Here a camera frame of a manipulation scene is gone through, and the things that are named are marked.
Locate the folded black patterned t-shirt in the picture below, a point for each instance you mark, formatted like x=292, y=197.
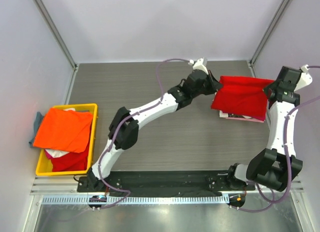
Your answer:
x=234, y=116

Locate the folded magenta t-shirt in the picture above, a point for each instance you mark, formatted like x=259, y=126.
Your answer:
x=249, y=118

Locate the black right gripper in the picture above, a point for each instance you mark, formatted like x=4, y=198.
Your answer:
x=271, y=92

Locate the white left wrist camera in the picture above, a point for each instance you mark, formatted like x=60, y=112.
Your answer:
x=199, y=64

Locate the white slotted cable duct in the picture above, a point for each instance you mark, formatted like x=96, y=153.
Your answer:
x=98, y=200

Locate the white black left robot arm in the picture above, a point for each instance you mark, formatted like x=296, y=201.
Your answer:
x=125, y=126

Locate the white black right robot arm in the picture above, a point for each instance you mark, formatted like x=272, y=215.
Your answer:
x=276, y=165

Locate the aluminium frame post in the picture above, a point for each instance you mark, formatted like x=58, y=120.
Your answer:
x=280, y=11
x=55, y=32

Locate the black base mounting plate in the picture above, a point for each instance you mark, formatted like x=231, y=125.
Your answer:
x=173, y=184

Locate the yellow plastic bin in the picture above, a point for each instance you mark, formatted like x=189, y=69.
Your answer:
x=44, y=166

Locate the dark red t-shirt in bin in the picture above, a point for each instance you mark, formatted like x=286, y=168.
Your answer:
x=71, y=162

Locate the orange t-shirt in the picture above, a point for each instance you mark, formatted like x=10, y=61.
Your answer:
x=82, y=126

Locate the left aluminium frame post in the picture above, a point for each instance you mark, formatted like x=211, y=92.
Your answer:
x=55, y=32

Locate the folded pink t-shirt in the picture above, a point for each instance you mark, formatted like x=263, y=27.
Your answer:
x=239, y=120

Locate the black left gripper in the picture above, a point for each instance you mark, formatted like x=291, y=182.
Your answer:
x=214, y=85

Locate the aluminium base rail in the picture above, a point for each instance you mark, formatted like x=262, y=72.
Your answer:
x=66, y=185

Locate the grey t-shirt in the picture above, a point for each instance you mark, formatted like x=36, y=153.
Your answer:
x=36, y=125

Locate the right aluminium frame post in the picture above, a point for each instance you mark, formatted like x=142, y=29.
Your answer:
x=280, y=11

